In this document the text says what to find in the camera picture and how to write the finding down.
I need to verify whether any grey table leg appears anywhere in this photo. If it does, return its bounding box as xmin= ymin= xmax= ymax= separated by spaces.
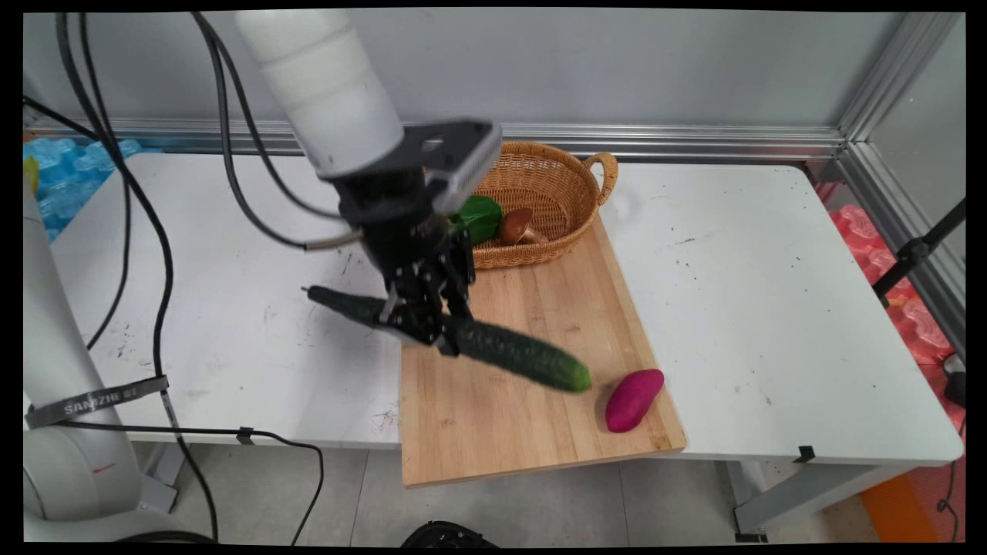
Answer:
xmin=727 ymin=460 xmax=920 ymax=544
xmin=137 ymin=441 xmax=187 ymax=515

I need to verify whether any long black cable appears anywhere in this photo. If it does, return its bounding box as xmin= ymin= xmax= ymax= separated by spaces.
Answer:
xmin=55 ymin=12 xmax=220 ymax=542

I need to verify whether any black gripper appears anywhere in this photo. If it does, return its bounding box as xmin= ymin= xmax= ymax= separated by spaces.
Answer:
xmin=335 ymin=165 xmax=477 ymax=358

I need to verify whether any aluminium frame post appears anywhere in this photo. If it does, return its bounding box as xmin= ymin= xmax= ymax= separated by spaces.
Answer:
xmin=836 ymin=12 xmax=966 ymax=146

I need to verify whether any aluminium frame rail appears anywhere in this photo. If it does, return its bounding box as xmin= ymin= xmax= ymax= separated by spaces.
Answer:
xmin=836 ymin=141 xmax=966 ymax=357
xmin=23 ymin=116 xmax=849 ymax=164

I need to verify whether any thin black cable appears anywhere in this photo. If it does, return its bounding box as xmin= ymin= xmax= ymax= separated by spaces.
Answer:
xmin=23 ymin=94 xmax=103 ymax=143
xmin=935 ymin=416 xmax=966 ymax=542

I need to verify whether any black tripod pole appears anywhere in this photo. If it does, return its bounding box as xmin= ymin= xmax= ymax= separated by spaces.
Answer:
xmin=871 ymin=198 xmax=966 ymax=311

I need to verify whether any pink foam mat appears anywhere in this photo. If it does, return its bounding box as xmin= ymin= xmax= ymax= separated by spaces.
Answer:
xmin=816 ymin=180 xmax=966 ymax=434

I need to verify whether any black cable on floor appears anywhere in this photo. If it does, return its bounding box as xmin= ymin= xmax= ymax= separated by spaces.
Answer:
xmin=57 ymin=419 xmax=325 ymax=546

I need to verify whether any wooden cutting board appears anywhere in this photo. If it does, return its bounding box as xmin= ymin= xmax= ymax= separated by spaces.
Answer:
xmin=398 ymin=214 xmax=688 ymax=489

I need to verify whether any black velcro strap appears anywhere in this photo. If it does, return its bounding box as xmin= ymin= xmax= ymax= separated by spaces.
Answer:
xmin=25 ymin=375 xmax=170 ymax=430

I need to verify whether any brown mushroom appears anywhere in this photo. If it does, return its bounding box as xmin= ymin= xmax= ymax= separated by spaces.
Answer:
xmin=498 ymin=207 xmax=550 ymax=247

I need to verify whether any dark green cucumber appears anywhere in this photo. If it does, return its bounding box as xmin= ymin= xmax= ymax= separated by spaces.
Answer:
xmin=305 ymin=284 xmax=594 ymax=394

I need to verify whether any black hanging cable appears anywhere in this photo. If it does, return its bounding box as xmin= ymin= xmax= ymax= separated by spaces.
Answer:
xmin=79 ymin=12 xmax=133 ymax=351

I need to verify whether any black round object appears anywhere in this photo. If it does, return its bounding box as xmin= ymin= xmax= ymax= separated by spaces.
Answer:
xmin=399 ymin=520 xmax=502 ymax=548

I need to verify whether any purple sweet potato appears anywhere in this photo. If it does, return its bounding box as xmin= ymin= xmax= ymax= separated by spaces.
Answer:
xmin=605 ymin=368 xmax=666 ymax=435

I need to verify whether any woven wicker basket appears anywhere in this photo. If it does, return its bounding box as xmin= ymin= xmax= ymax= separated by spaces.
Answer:
xmin=466 ymin=140 xmax=620 ymax=271

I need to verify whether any black small device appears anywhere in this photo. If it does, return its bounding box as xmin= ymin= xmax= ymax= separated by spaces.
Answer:
xmin=942 ymin=352 xmax=966 ymax=410

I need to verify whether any blue foam mat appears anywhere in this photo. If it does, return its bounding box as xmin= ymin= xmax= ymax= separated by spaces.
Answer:
xmin=23 ymin=136 xmax=144 ymax=244

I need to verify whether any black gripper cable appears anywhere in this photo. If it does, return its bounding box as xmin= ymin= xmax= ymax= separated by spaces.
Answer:
xmin=207 ymin=37 xmax=345 ymax=222

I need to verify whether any black cable with beige plug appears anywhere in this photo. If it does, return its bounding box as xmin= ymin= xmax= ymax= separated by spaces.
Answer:
xmin=190 ymin=12 xmax=365 ymax=253

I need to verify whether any green bell pepper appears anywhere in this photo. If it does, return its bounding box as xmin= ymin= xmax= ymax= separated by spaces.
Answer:
xmin=447 ymin=195 xmax=504 ymax=247

